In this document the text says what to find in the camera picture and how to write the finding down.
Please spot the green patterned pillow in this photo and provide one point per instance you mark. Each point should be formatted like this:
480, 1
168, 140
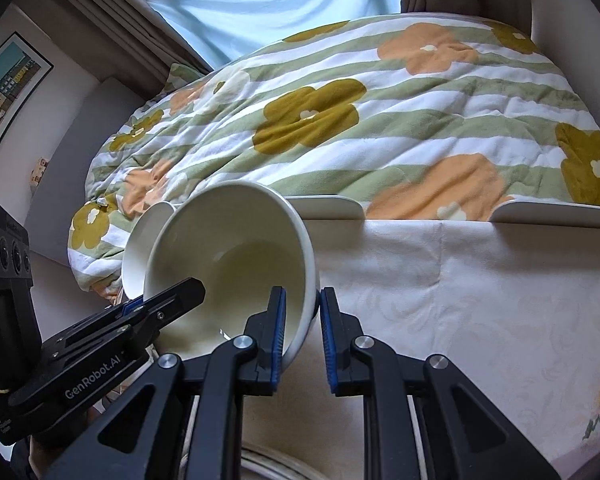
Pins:
179, 76

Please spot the floral white tablecloth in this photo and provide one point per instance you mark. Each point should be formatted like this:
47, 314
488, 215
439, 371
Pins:
515, 307

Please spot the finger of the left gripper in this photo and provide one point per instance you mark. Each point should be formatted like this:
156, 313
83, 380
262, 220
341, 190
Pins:
141, 319

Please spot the grey headboard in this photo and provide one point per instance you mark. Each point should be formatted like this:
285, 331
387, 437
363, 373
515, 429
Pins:
61, 192

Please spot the cream ceramic bowl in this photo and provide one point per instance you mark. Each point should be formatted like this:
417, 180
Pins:
240, 240

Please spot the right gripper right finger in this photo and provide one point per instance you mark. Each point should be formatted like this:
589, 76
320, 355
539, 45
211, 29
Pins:
422, 419

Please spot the small plush toy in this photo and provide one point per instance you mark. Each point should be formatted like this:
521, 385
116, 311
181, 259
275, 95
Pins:
37, 174

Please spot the framed town picture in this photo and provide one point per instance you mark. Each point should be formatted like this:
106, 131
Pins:
22, 69

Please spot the small white bowl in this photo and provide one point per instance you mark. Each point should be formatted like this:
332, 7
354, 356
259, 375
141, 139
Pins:
139, 246

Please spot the person left hand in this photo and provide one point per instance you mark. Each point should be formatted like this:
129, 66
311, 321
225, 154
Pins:
38, 459

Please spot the left brown curtain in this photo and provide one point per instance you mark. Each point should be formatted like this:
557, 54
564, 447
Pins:
121, 39

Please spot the floral striped quilt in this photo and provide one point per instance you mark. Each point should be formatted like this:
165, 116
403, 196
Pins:
414, 116

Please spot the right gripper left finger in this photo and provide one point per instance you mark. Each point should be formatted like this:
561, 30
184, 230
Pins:
183, 418

